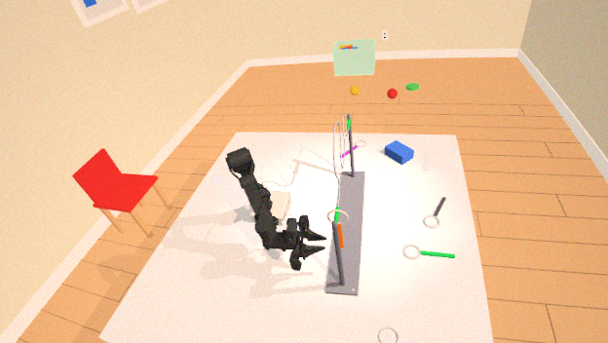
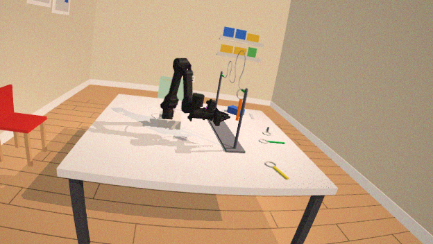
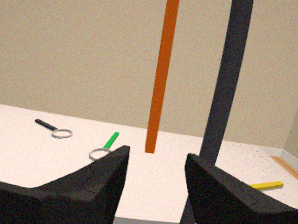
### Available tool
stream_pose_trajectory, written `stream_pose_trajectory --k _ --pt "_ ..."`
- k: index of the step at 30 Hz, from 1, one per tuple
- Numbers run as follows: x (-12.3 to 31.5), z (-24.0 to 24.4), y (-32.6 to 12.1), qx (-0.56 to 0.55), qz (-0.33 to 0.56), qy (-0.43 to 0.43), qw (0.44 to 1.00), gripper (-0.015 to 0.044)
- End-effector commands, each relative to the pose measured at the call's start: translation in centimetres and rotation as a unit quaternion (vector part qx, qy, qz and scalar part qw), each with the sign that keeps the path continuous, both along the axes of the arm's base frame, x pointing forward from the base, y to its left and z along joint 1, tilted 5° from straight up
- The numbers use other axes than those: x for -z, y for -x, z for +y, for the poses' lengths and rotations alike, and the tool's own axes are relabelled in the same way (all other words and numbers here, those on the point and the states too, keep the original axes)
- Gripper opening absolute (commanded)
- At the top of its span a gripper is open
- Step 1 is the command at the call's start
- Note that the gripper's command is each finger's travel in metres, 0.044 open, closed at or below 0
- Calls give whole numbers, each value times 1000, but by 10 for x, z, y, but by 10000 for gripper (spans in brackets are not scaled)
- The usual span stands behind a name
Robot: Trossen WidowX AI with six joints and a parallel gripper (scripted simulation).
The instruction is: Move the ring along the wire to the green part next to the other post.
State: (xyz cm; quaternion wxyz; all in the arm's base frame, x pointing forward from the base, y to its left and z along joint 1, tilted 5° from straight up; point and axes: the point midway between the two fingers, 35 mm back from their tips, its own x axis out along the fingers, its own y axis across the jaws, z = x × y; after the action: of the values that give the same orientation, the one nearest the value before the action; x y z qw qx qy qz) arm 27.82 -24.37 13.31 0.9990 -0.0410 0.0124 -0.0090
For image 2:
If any blue rectangular block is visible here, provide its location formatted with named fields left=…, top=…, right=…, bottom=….
left=227, top=105, right=238, bottom=115

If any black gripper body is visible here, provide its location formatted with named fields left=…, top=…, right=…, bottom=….
left=201, top=107, right=221, bottom=126

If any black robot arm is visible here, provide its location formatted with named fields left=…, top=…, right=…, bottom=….
left=160, top=58, right=217, bottom=122

